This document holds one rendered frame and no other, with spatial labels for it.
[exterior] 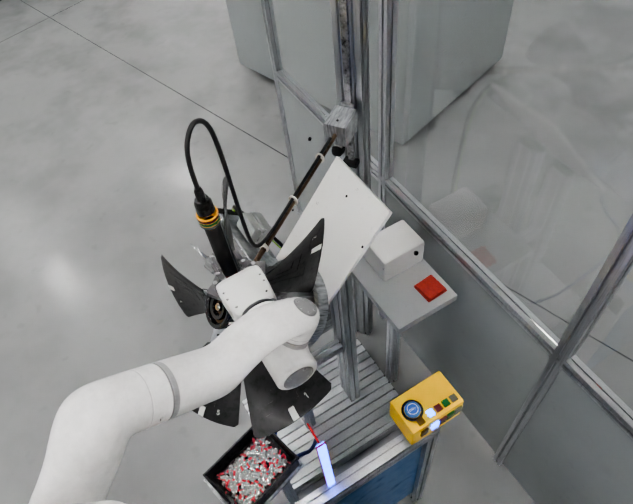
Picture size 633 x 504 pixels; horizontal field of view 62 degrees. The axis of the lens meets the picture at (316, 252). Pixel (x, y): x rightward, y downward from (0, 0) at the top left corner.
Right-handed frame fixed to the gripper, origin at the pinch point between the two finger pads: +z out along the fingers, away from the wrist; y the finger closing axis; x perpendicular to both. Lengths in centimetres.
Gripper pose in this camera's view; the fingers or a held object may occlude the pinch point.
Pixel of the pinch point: (226, 261)
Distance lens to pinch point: 115.2
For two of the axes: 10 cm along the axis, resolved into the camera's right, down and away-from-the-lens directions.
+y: 8.6, -4.5, 2.5
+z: -5.1, -6.6, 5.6
